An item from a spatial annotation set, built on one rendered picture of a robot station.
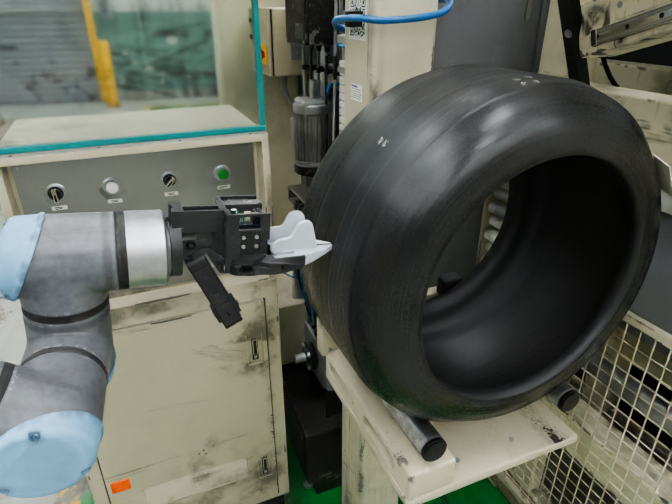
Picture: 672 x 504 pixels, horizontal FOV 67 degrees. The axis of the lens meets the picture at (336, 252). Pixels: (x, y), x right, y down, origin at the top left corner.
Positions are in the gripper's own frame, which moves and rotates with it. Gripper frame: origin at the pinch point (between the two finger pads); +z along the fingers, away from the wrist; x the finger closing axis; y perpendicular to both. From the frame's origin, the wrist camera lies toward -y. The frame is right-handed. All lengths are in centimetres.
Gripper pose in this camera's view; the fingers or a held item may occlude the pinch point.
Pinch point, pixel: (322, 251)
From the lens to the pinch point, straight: 68.9
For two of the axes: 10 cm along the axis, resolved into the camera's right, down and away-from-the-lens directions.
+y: 1.0, -9.1, -4.0
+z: 9.2, -0.7, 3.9
